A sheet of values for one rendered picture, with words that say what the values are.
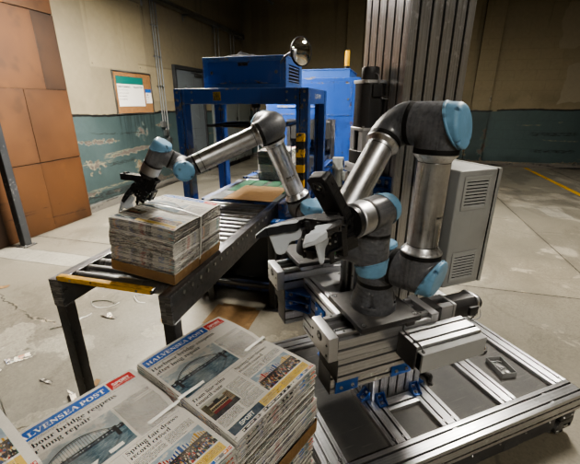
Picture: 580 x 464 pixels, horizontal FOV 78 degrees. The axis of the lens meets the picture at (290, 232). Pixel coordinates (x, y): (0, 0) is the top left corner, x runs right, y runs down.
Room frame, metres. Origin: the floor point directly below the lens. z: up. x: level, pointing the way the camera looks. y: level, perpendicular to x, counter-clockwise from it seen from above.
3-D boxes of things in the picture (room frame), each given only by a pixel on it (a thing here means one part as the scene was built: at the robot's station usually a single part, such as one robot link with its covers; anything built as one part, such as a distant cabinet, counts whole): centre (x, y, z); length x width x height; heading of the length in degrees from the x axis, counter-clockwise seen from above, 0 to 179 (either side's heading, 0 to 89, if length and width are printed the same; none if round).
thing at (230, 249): (1.78, 0.28, 0.74); 1.34 x 0.05 x 0.12; 165
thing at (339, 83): (5.43, -0.50, 1.04); 1.51 x 1.30 x 2.07; 165
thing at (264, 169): (3.38, 0.11, 0.93); 0.38 x 0.30 x 0.26; 165
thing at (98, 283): (1.21, 0.71, 0.81); 0.43 x 0.03 x 0.02; 75
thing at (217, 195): (2.83, 0.26, 0.75); 0.70 x 0.65 x 0.10; 165
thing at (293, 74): (2.82, 0.26, 1.65); 0.60 x 0.45 x 0.20; 75
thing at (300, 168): (2.37, -0.07, 1.05); 0.05 x 0.05 x 0.45; 75
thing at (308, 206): (1.52, -0.10, 0.98); 0.13 x 0.12 x 0.14; 18
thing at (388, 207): (0.77, -0.19, 1.23); 0.11 x 0.08 x 0.09; 136
